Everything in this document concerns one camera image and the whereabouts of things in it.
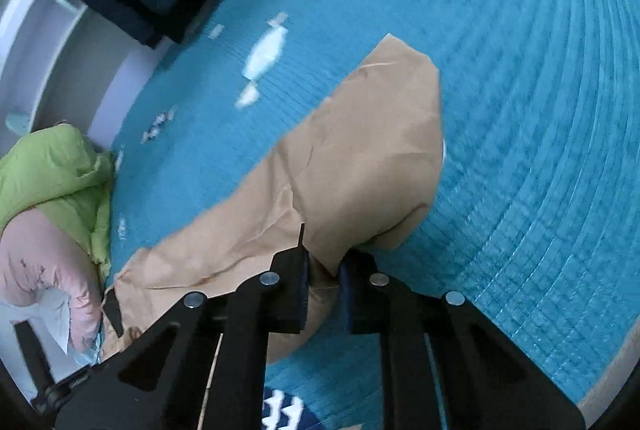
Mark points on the green puffer jacket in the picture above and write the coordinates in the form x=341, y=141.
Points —
x=55, y=165

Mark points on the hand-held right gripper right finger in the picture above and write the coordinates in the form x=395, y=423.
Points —
x=345, y=295

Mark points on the white bed frame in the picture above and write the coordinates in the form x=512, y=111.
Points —
x=65, y=75

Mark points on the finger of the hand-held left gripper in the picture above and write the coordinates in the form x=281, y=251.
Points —
x=113, y=310

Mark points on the teal quilted candy-print blanket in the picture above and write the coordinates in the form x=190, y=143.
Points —
x=525, y=160

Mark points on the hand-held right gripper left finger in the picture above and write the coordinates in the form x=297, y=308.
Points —
x=302, y=292

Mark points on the tan garment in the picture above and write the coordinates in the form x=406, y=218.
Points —
x=360, y=150

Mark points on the pink puffer jacket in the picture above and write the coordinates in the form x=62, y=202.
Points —
x=30, y=260

